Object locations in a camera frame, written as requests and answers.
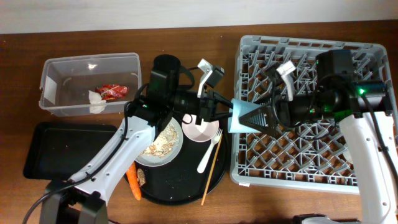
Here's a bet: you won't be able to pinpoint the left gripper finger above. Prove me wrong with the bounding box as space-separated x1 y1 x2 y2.
210 112 232 122
214 93 233 108

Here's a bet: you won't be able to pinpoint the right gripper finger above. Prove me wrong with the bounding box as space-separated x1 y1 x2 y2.
252 93 272 105
239 106 278 136

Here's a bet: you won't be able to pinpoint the pink bowl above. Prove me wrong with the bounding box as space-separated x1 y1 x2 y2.
182 114 220 142

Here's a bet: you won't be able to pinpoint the white plastic fork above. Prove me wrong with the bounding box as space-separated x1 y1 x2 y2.
197 128 223 174

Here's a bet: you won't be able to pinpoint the blue cup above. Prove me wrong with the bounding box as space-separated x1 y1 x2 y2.
228 98 270 134

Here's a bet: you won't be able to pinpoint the red snack wrapper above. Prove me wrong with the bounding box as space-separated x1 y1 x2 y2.
95 84 129 100

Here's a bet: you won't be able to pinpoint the white tissue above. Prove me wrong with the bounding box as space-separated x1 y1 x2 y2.
88 90 106 114

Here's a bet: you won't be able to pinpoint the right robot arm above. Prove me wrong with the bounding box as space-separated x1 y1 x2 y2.
228 50 397 223

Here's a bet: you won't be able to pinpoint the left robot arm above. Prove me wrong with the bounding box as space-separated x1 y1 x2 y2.
23 55 233 223

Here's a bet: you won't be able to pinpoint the grey dishwasher rack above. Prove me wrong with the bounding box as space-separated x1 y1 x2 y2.
230 35 392 194

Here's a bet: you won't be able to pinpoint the rice and peanut leftovers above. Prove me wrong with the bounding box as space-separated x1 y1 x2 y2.
141 123 180 157

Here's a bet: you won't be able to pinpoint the grey plate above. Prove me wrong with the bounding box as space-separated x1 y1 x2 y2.
136 118 183 167

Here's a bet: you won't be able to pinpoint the wooden chopstick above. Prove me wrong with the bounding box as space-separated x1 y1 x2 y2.
201 132 223 206

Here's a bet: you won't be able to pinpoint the black round tray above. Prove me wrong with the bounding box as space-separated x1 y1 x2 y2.
135 136 215 205

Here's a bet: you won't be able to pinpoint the brown ginger piece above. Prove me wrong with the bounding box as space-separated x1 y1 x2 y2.
137 169 146 187

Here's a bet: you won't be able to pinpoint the orange carrot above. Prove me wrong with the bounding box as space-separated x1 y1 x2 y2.
126 162 142 200

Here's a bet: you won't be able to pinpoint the clear plastic bin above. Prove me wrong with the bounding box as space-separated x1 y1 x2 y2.
39 53 142 117

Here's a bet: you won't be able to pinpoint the black rectangular tray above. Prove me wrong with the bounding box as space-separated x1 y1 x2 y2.
23 122 117 180

